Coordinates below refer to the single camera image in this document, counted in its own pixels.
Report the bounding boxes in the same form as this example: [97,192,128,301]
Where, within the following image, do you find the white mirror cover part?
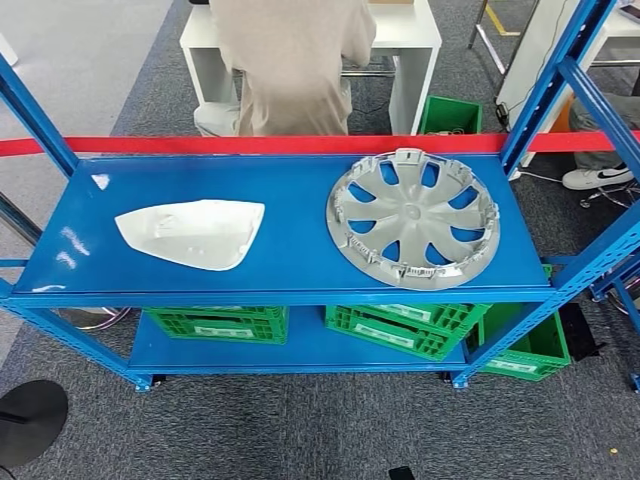
[114,198,266,272]

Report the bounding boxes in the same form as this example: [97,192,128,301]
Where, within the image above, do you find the blue metal shelf rack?
[589,254,640,393]
[0,0,640,393]

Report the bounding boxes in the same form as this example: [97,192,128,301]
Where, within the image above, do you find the green plastic crate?
[325,304,469,363]
[465,263,572,383]
[143,305,290,346]
[345,303,494,339]
[417,95,484,135]

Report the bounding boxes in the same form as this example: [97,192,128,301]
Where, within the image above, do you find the silver wheel hubcap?
[325,147,501,291]

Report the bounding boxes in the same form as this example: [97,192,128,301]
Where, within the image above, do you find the person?
[562,92,640,192]
[193,0,377,138]

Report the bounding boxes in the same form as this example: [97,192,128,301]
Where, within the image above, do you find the white table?
[180,0,444,137]

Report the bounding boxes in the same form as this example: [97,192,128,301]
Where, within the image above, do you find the red barrier belt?
[0,131,640,159]

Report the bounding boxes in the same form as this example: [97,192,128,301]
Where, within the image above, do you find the yellow floor tape strip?
[485,3,522,36]

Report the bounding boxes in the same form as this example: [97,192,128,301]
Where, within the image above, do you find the white board panel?
[497,0,589,167]

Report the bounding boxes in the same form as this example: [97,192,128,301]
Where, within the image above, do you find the orange object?
[549,97,574,134]

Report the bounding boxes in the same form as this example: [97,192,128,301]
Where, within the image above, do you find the black flat floor box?
[558,302,607,364]

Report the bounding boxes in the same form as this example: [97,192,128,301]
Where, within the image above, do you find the black round base stand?
[0,379,69,470]

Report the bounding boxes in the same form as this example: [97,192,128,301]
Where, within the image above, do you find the metal tube frame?
[469,0,516,74]

